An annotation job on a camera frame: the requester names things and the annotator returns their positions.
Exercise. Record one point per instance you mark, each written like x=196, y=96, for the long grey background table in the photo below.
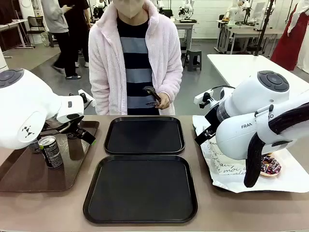
x=253, y=32

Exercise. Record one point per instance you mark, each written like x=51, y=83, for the black plastic tray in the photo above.
x=140, y=188
x=144, y=135

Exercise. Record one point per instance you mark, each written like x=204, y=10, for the person's right forearm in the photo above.
x=99, y=96

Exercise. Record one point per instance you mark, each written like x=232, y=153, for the bystander in grey hoodie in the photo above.
x=55, y=19

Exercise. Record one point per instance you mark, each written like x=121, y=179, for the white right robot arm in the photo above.
x=241, y=128

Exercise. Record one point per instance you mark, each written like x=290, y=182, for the black Pepsi can green band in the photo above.
x=51, y=154

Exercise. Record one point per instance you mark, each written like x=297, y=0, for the mannequin in red apron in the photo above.
x=287, y=46

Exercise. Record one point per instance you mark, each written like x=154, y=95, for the person's left forearm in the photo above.
x=172, y=84

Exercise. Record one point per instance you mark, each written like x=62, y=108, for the black serving tongs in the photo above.
x=150, y=91

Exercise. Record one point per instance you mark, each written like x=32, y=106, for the small grey background table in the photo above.
x=184, y=25

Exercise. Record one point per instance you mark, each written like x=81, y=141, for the white paper with script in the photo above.
x=224, y=169

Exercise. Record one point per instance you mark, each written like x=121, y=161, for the black tripod stand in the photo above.
x=264, y=31

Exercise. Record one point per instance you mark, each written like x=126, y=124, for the person's left hand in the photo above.
x=164, y=101

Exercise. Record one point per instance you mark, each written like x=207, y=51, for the black office chair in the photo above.
x=36, y=20

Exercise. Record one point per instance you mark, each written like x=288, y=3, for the chocolate donut pink white drizzle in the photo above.
x=271, y=166

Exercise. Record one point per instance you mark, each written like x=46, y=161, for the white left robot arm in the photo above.
x=24, y=104

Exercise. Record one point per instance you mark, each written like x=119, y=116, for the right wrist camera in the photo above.
x=202, y=96

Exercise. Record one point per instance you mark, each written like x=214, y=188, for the grey plastic stool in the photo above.
x=193, y=52

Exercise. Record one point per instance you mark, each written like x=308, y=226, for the person in pink fleece jacket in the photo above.
x=108, y=60

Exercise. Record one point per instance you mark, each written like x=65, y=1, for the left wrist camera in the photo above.
x=84, y=95

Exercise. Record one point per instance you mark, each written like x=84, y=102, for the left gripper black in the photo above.
x=76, y=125

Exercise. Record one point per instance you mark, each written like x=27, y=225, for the bystander in black clothes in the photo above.
x=79, y=19

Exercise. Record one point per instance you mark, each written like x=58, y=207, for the white desk with pink legs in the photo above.
x=12, y=23

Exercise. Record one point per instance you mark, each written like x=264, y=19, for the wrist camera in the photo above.
x=202, y=96
x=84, y=95

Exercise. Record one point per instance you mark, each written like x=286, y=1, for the white table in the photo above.
x=231, y=67

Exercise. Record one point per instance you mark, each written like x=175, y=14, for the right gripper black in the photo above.
x=211, y=118

